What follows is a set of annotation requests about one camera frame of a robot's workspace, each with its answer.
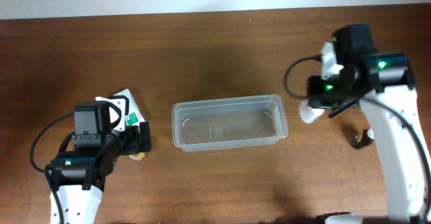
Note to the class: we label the white green sachet packet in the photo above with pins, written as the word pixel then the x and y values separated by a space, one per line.
pixel 134 115

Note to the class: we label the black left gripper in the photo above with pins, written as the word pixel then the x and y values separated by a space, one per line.
pixel 144 136

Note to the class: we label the small gold lid jar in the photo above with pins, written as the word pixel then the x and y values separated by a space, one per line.
pixel 138 157

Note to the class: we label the clear plastic container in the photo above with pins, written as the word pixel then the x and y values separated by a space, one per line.
pixel 228 123

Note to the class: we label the white spray bottle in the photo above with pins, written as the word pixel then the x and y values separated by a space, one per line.
pixel 309 114

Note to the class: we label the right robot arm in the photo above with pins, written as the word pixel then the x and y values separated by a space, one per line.
pixel 354 72

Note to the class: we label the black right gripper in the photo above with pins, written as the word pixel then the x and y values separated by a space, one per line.
pixel 316 97

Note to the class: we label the dark bottle white cap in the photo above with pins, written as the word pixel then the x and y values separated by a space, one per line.
pixel 363 139

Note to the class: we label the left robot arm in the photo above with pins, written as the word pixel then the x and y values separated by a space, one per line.
pixel 77 175

